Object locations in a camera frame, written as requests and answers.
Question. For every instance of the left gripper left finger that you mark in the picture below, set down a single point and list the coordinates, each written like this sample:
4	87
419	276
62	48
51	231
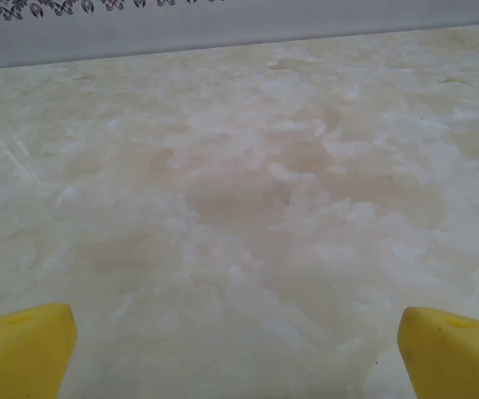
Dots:
19	353

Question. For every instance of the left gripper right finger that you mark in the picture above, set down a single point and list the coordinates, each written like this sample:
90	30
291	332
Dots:
460	361

